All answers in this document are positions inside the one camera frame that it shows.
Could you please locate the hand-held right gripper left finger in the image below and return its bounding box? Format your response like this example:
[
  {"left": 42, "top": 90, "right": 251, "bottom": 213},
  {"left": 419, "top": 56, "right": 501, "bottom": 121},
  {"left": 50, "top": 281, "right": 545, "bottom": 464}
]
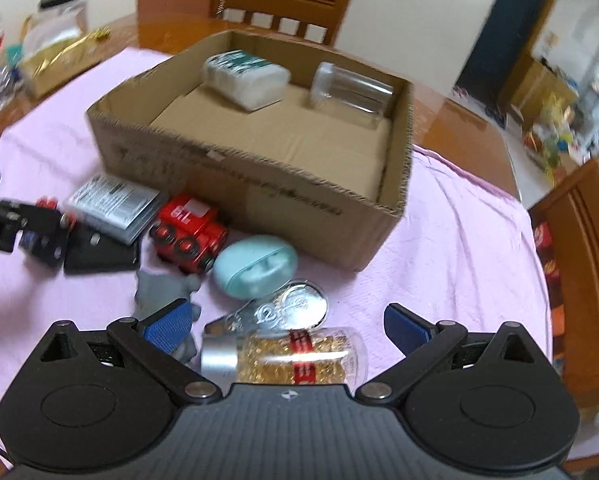
[{"left": 26, "top": 299, "right": 222, "bottom": 403}]

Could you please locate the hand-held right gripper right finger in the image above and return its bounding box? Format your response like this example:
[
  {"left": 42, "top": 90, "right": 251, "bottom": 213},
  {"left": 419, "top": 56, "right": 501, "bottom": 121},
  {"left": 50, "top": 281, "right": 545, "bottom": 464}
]
[{"left": 355, "top": 303, "right": 555, "bottom": 403}]

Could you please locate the grey elephant toy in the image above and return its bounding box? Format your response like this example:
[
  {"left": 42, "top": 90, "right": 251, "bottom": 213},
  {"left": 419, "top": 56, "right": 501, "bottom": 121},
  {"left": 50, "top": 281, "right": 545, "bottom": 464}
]
[{"left": 135, "top": 267, "right": 202, "bottom": 363}]

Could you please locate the red toy train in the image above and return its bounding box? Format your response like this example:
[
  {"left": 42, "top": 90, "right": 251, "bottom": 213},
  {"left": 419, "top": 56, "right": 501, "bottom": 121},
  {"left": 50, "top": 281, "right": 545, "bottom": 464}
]
[{"left": 149, "top": 192, "right": 229, "bottom": 275}]

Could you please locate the mint egg-shaped case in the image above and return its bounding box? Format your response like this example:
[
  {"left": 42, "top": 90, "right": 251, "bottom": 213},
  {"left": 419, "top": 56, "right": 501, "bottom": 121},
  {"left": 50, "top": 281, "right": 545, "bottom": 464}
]
[{"left": 213, "top": 237, "right": 299, "bottom": 301}]

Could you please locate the red-capped toy pieces bag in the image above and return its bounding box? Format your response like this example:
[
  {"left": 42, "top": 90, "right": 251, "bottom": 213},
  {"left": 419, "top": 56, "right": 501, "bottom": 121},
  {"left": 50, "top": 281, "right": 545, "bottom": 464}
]
[{"left": 204, "top": 280, "right": 330, "bottom": 336}]

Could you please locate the card pack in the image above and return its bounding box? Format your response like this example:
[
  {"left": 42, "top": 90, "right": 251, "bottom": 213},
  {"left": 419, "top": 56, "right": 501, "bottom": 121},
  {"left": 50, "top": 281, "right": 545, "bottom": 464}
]
[{"left": 64, "top": 174, "right": 162, "bottom": 246}]

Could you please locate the cardboard box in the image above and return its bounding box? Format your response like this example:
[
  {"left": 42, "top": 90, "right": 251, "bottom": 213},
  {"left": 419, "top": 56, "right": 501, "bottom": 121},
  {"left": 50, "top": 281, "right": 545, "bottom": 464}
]
[{"left": 84, "top": 29, "right": 415, "bottom": 273}]

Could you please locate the pink tablecloth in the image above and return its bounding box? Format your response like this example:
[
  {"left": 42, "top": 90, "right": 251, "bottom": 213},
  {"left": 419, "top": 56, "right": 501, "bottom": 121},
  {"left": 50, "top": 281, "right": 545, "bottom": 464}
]
[{"left": 0, "top": 47, "right": 550, "bottom": 461}]

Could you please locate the gold tissue box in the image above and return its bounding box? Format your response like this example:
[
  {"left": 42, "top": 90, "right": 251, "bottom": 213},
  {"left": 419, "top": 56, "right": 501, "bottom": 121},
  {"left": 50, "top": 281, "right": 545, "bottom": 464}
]
[{"left": 18, "top": 10, "right": 102, "bottom": 98}]

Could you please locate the clear container black lid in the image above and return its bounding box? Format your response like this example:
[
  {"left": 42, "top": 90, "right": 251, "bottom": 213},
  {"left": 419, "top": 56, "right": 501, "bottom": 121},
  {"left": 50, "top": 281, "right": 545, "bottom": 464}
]
[{"left": 38, "top": 0, "right": 89, "bottom": 36}]

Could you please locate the wooden chair grooved back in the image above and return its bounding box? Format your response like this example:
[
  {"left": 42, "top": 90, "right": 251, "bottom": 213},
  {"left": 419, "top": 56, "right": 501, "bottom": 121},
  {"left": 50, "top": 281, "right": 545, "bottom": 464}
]
[{"left": 527, "top": 157, "right": 599, "bottom": 411}]

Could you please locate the clear plastic jar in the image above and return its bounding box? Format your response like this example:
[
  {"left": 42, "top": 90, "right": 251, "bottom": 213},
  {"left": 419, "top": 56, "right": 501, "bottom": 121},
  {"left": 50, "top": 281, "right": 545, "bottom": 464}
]
[{"left": 307, "top": 61, "right": 395, "bottom": 131}]

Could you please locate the pile of colourful clutter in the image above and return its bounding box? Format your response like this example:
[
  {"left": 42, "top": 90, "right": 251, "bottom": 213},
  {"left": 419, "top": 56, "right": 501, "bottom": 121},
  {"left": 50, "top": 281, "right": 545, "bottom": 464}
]
[{"left": 522, "top": 60, "right": 599, "bottom": 181}]

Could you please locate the white container green label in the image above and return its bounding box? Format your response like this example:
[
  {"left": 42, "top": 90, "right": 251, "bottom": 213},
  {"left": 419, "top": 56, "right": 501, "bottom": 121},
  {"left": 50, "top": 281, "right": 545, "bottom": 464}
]
[{"left": 200, "top": 50, "right": 291, "bottom": 111}]

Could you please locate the wooden cabinet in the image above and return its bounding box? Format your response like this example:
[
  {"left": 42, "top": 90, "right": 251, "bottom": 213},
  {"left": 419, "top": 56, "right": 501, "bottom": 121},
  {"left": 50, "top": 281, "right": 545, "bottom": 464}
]
[{"left": 499, "top": 57, "right": 577, "bottom": 131}]

